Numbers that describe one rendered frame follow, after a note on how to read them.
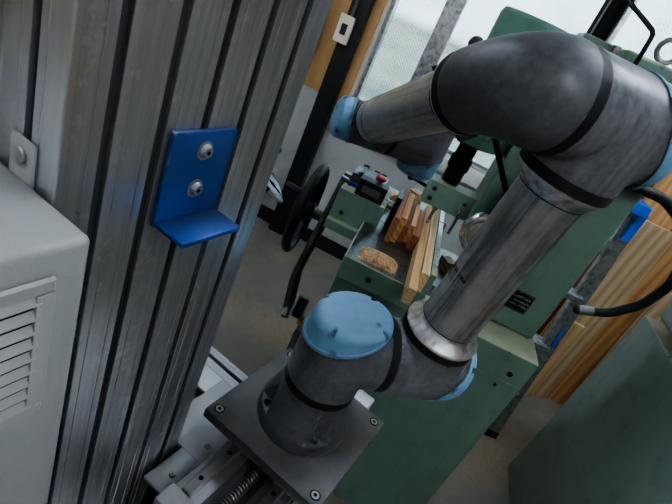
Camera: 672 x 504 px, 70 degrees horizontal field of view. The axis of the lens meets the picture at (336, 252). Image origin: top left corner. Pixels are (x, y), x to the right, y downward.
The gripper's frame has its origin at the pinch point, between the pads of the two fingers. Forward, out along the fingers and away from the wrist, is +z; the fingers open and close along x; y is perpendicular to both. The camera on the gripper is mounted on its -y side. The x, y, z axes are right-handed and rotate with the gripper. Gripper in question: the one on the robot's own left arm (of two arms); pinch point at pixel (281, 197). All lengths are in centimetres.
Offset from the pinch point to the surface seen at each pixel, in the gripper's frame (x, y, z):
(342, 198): -0.1, -14.6, 9.9
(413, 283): 28.0, -27.2, 30.5
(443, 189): -6.8, -37.1, 24.1
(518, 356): 12, -33, 68
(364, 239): 10.4, -16.9, 20.5
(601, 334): -105, -42, 152
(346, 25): -131, -18, -43
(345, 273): 22.9, -13.0, 22.2
